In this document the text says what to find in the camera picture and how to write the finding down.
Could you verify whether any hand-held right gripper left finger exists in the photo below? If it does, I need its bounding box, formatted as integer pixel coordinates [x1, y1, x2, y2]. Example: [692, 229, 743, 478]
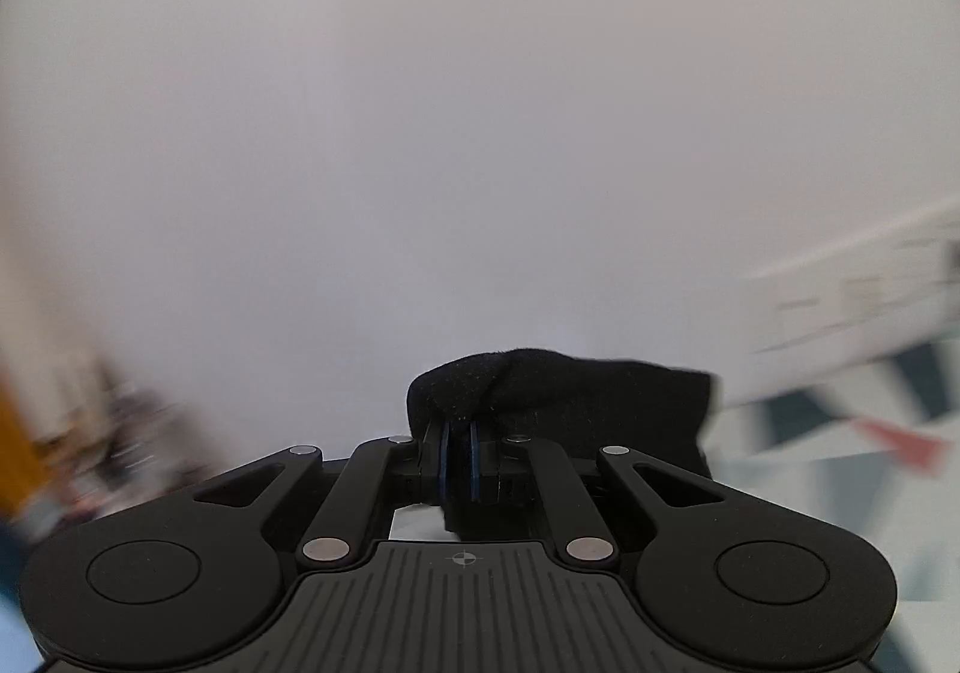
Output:
[193, 418, 455, 565]

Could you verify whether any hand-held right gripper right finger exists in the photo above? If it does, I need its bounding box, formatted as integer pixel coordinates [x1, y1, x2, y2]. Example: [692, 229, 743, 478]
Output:
[469, 418, 727, 565]

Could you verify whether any black knit garment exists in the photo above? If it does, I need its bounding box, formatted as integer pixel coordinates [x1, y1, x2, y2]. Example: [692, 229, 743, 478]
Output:
[405, 347, 715, 543]

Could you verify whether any geometric patterned cloth cover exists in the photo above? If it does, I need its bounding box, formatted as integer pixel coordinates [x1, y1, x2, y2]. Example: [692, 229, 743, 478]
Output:
[709, 335, 960, 673]

